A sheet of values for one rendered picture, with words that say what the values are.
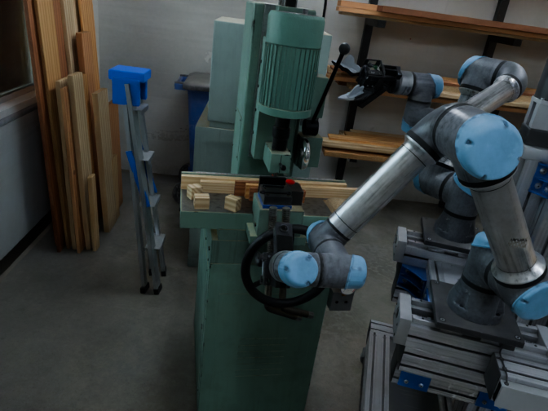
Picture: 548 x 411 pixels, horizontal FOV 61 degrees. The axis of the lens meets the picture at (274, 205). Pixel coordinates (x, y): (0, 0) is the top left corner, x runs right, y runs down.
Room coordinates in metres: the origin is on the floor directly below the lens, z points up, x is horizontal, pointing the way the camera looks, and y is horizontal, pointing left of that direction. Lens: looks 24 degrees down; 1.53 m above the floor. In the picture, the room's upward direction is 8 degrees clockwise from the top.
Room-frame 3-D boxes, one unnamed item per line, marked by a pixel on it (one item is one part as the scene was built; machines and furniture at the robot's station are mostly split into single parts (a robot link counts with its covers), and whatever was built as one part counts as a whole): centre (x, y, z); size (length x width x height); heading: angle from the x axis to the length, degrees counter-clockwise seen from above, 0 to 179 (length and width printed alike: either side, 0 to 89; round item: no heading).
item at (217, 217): (1.42, 0.01, 0.87); 0.61 x 0.30 x 0.06; 103
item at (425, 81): (1.54, -0.42, 1.34); 0.11 x 0.08 x 0.09; 104
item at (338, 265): (0.90, -0.16, 1.01); 0.11 x 0.11 x 0.08; 12
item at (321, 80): (1.78, -0.09, 1.23); 0.09 x 0.08 x 0.15; 13
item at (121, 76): (2.18, 0.69, 0.58); 0.27 x 0.25 x 1.16; 95
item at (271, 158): (1.55, 0.01, 1.03); 0.14 x 0.07 x 0.09; 13
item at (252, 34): (1.81, 0.08, 1.16); 0.22 x 0.22 x 0.72; 13
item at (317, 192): (1.54, -0.04, 0.92); 0.61 x 0.02 x 0.04; 103
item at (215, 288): (1.65, 0.04, 0.36); 0.58 x 0.45 x 0.71; 13
